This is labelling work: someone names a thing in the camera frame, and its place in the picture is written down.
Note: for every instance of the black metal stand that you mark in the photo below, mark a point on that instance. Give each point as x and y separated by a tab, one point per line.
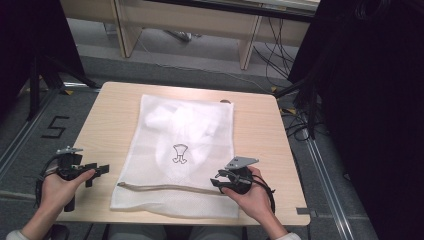
50	76
308	100

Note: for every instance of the person's grey trousers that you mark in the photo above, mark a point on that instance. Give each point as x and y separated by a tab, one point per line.
140	232

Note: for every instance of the black curtain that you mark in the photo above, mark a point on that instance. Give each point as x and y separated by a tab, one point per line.
30	40
373	100

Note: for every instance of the white right sleeve cuff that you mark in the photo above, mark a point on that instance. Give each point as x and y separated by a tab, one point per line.
290	236

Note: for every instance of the person's left hand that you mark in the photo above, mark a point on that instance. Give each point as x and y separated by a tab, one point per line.
56	191

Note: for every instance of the grey tape strip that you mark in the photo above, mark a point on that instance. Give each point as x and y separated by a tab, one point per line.
305	211

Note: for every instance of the small brown tab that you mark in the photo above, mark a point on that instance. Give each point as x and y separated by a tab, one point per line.
225	101

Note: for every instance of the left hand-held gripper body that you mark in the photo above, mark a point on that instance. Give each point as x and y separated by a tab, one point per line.
68	163

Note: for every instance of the white mesh laundry bag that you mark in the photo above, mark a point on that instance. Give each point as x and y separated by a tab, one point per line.
186	133

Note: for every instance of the person's right hand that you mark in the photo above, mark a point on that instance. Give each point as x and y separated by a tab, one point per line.
253	196

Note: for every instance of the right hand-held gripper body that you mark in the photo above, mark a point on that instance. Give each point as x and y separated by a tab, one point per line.
240	178

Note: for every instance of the white garment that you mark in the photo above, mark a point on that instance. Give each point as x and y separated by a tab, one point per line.
183	123

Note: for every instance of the white left sleeve cuff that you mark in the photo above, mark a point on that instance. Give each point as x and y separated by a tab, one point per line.
15	236

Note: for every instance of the grey power strip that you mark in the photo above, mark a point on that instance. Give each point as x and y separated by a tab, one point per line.
180	35

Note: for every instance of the light wooden desk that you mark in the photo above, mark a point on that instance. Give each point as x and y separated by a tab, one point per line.
186	21

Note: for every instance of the metal floor rail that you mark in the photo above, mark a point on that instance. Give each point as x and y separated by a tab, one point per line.
23	136
330	186

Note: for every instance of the white sleeve cuff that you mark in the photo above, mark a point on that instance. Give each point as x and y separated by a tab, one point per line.
290	236
15	236

